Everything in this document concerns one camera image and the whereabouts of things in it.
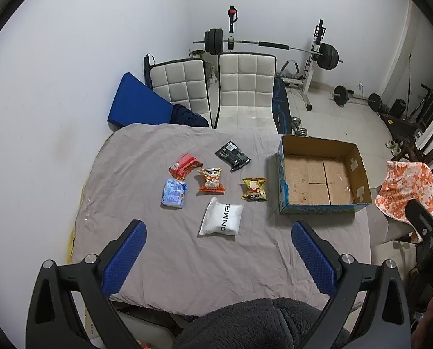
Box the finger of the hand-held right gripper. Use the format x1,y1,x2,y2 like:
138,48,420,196
405,199,433,255

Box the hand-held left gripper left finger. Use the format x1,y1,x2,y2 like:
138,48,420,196
25,219,147,349

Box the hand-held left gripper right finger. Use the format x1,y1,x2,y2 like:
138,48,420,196
291,220,411,349

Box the cardboard box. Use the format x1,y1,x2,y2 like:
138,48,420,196
276,134,373,215

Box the blue tissue packet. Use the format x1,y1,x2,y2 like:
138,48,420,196
161,178,188,209

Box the gold panda snack packet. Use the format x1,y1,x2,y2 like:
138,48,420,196
242,177,267,202

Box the white plastic packet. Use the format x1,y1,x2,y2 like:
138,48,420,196
198,197,244,237

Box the red snack packet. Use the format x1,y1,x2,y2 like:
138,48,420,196
169,154,204,180

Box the orange panda snack packet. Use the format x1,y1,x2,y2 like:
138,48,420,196
197,168,226,194

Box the black snack packet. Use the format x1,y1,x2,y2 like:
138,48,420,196
215,141,251,172

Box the orange floral cloth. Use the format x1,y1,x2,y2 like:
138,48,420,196
375,161,433,242

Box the grey chair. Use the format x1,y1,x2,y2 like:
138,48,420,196
369,185,421,246

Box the dark fleece clothing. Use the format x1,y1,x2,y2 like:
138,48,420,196
173,297,351,349

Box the metal dumbbell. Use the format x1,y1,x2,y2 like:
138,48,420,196
291,117,309,137

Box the short barbell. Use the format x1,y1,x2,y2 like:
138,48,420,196
332,85,383,112

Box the blue foam pad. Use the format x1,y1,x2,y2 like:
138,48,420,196
108,73,174,130

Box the dark blue cloth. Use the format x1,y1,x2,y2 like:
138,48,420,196
171,105,210,128

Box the white quilted chair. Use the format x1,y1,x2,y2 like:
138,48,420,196
149,58,213,129
215,53,278,134

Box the white barbell rack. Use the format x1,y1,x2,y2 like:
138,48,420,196
303,20,328,111

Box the barbell with black plates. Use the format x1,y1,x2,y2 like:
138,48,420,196
194,28,344,70

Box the black strap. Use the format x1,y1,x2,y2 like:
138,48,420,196
143,54,155,90

